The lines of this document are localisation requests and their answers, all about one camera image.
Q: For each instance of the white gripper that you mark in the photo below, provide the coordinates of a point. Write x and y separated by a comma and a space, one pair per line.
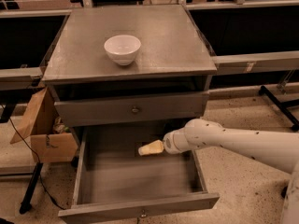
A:
168, 143

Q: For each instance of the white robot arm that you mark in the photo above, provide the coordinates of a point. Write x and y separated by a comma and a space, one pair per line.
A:
276, 149

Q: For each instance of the grey top drawer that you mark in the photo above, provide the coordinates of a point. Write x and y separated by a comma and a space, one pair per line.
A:
132, 108

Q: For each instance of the open grey middle drawer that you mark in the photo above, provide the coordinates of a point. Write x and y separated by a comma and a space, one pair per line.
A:
114, 182

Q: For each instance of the grey wooden drawer cabinet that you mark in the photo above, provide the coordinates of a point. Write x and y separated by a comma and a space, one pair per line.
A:
173, 57

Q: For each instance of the brown cardboard box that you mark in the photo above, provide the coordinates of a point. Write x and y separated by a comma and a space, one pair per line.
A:
49, 142

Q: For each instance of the white ceramic bowl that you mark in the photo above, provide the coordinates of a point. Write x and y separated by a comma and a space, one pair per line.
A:
122, 49

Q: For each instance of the black stand base right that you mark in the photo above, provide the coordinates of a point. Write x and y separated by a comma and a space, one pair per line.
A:
283, 107

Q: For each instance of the black stand leg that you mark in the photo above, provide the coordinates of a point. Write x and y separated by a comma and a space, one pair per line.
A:
26, 202

